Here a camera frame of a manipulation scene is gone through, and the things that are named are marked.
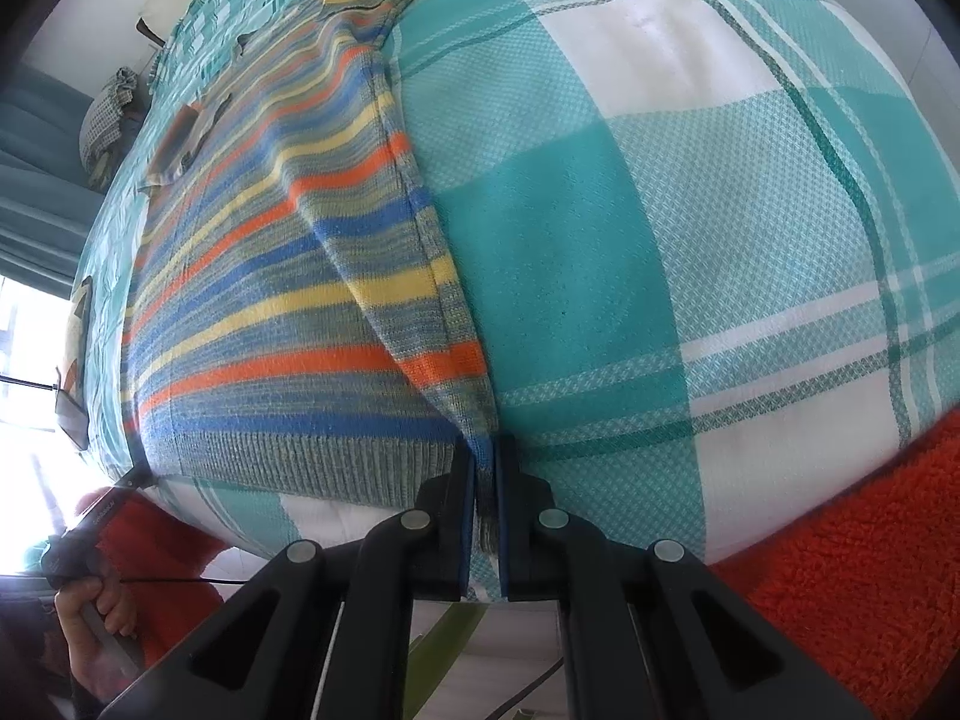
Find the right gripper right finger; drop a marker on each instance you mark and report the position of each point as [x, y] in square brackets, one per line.
[649, 632]

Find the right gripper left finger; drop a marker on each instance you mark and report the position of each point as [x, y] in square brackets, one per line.
[320, 633]

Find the striped knit sweater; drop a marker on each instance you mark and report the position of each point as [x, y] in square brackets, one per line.
[295, 325]

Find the person left hand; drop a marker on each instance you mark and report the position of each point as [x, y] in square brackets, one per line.
[93, 667]

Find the black smartphone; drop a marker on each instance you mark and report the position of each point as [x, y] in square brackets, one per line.
[70, 407]

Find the green chair leg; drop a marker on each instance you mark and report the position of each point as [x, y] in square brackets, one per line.
[433, 654]

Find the patterned cream pillow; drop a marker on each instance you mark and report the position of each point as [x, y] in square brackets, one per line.
[78, 325]

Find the blue curtain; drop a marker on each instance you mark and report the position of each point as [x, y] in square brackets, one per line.
[47, 205]

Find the folded checkered blanket pile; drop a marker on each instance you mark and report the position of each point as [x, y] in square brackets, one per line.
[110, 126]

